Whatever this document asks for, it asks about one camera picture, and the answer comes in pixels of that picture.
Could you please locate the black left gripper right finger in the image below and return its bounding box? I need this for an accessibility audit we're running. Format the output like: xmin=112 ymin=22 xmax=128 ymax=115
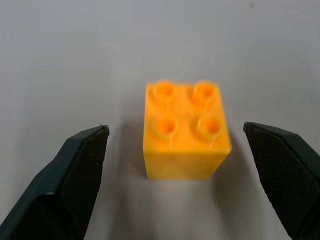
xmin=243 ymin=121 xmax=320 ymax=240

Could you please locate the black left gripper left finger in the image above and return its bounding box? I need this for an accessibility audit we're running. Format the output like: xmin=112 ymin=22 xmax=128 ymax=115
xmin=0 ymin=124 xmax=111 ymax=240

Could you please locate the orange studded building block cube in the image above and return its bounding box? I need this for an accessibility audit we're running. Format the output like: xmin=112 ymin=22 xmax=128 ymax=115
xmin=142 ymin=79 xmax=233 ymax=181

